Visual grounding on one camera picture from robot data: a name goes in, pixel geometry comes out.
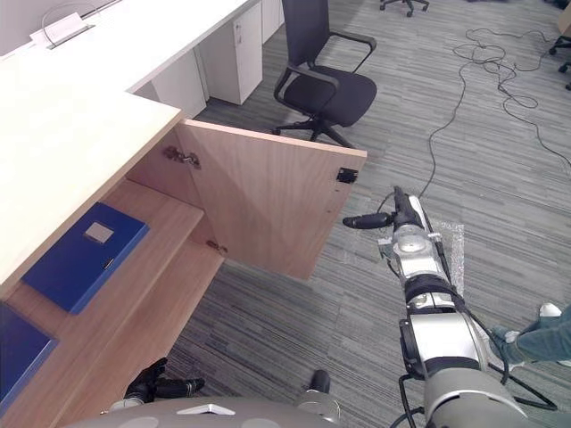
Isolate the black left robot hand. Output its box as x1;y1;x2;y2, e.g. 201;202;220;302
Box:
125;357;206;401

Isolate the wooden office cabinet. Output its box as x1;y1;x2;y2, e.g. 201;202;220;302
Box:
0;66;368;428

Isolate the wooden cabinet door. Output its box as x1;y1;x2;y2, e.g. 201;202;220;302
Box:
174;118;368;281

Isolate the person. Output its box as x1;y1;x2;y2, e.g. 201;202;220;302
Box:
489;302;571;370

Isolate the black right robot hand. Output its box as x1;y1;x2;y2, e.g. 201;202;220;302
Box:
342;185;432;233

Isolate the silver robot leg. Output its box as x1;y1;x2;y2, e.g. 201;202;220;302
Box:
296;368;343;423

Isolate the black chair base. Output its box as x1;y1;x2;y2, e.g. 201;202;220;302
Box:
379;0;431;19
548;35;571;92

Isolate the blue file folder with label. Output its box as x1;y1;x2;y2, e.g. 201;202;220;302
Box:
21;202;151;317

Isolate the white desk power box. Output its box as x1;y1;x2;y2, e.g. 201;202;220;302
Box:
29;12;95;50

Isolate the silver robot torso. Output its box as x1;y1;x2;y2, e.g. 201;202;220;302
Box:
62;395;331;428

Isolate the black office chair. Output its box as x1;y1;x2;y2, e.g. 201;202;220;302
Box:
270;0;378;149

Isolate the white drawer pedestal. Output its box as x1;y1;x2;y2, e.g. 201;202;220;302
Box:
195;3;264;106

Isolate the black floor cable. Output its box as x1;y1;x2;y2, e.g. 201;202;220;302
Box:
417;28;571;197

